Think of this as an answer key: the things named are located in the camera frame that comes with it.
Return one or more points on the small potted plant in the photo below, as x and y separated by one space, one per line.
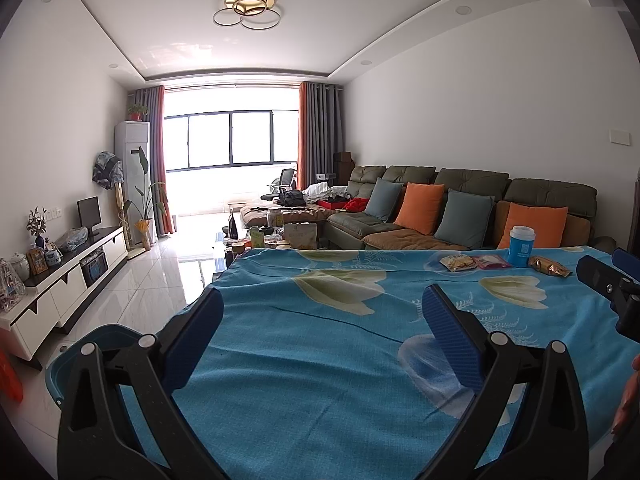
137 112

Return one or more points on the white porcelain jar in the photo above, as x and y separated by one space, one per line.
20 267

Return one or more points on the black monitor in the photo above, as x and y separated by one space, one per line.
89 210

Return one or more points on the red cloth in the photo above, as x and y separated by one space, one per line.
356 205

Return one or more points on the brown stacked boxes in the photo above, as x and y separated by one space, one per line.
344 167

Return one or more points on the blue floral blanket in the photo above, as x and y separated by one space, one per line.
325 335

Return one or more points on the white cloth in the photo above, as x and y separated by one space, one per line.
325 191

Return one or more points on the blue cup with white lid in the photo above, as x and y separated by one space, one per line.
521 247

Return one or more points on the clear plastic bag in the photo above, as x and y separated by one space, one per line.
73 240

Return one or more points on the wooden picture frame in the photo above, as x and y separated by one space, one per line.
37 261

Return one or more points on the orange cushion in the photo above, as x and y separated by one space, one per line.
419 207
550 220

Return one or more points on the grey orange curtain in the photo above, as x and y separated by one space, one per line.
155 160
320 135

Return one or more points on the brown paper snack bag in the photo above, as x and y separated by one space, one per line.
301 236

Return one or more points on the clear glass model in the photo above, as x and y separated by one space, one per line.
11 287

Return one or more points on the pink white snack packet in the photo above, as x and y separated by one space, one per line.
492 261

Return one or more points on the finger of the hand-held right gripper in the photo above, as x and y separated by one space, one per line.
627 260
597 275

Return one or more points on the white TV cabinet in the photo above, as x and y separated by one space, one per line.
50 300

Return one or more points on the tall leafy plant yellow pot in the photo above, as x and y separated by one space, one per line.
145 225

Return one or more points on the yellow snack packet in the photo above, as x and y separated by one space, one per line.
457 263

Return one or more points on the cloth-covered standing fan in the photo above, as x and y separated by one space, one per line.
106 170

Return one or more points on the white wall switch plate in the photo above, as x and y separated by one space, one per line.
620 137

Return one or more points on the blue white porcelain teapot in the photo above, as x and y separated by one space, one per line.
53 257

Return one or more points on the large window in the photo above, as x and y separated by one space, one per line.
230 140

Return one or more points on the person's right hand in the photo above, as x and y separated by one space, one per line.
632 400

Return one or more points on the white standing air conditioner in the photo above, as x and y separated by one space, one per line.
131 135

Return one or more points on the blue grey cushion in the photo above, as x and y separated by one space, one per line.
464 217
382 200

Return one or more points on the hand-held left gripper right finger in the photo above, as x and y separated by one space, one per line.
450 340

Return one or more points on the coffee table with jars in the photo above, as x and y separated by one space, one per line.
250 250

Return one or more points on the white wall switches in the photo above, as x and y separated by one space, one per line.
53 214

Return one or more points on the teal plastic bin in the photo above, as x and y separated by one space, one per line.
75 340

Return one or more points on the orange plastic bag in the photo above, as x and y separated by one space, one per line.
10 377

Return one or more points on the black office chair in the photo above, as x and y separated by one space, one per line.
285 180

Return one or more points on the golden foil snack packet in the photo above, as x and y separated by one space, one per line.
550 266

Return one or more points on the dark vase with branches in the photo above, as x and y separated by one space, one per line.
37 240

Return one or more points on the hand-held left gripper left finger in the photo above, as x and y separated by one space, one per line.
192 340

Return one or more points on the olive brown sofa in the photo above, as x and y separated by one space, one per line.
470 180

